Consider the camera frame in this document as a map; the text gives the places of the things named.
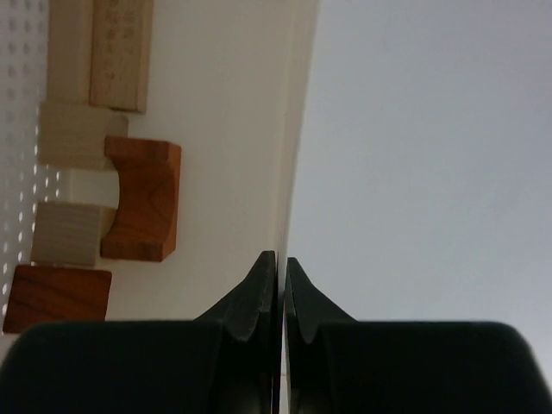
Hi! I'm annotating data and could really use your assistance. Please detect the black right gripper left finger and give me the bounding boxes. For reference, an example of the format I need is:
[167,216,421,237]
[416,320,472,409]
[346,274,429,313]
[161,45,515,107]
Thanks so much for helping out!
[197,250,276,413]

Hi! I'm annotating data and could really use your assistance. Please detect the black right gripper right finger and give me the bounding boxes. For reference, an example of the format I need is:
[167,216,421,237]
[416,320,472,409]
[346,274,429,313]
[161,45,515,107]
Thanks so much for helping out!
[285,257,355,413]

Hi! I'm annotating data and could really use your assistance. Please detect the light long wood block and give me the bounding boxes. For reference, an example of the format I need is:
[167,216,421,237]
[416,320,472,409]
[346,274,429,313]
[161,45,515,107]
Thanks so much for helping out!
[47,0,94,104]
[90,0,154,114]

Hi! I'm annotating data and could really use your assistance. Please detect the dark brown arch block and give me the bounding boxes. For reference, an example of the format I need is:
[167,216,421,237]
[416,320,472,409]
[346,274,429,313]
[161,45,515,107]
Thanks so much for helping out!
[100,136,182,262]

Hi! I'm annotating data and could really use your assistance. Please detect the dark brown wood cube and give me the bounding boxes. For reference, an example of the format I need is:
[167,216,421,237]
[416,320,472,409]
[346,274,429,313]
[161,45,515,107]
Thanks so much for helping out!
[3,265,112,334]

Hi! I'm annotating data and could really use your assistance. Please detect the light wood cube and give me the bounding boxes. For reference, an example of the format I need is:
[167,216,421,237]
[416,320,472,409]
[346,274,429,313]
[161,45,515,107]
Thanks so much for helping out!
[38,101,129,171]
[30,201,116,268]

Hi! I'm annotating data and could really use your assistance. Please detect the white storage box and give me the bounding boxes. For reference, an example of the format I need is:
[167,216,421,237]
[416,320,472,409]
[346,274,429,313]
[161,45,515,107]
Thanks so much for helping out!
[0,0,61,320]

